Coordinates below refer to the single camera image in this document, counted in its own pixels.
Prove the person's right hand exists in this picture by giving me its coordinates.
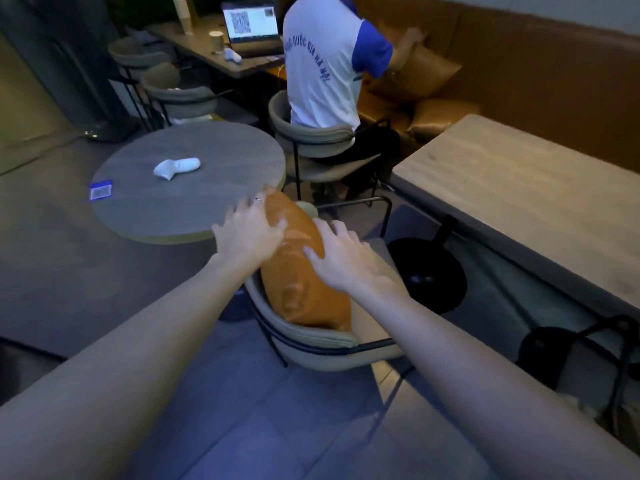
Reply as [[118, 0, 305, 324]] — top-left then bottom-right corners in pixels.
[[302, 219, 402, 301]]

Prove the person's left hand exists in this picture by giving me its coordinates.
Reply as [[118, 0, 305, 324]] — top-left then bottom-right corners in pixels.
[[212, 191, 289, 278]]

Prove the orange leather cushion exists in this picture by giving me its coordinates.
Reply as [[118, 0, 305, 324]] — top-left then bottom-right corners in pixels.
[[369, 26, 464, 104], [406, 98, 482, 144], [259, 187, 354, 333]]

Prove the person's left forearm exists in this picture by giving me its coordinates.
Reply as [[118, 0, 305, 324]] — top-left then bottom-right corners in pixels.
[[0, 255, 246, 480]]

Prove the person's right forearm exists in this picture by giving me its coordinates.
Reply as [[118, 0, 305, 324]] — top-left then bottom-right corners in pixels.
[[350, 287, 640, 480]]

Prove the round grey table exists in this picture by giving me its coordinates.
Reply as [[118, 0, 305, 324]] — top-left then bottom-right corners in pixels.
[[90, 121, 287, 245]]

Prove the black round table base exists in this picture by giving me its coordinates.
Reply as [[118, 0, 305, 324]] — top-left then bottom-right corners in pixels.
[[386, 214, 469, 316]]

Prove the black floor stand base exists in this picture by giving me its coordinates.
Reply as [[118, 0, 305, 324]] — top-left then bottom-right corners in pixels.
[[81, 116, 142, 144]]

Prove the open laptop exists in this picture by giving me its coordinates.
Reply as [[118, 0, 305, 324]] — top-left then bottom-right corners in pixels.
[[221, 2, 286, 59]]

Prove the stack of paper cups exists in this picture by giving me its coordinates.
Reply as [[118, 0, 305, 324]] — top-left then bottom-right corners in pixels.
[[172, 0, 194, 36]]

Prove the brown leather sofa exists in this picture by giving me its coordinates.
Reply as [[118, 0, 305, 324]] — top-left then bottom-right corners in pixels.
[[350, 0, 640, 174]]

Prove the beige chair with black frame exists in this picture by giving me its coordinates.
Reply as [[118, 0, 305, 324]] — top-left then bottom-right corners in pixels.
[[243, 200, 407, 373], [141, 62, 219, 126], [107, 37, 172, 95], [268, 90, 394, 206]]

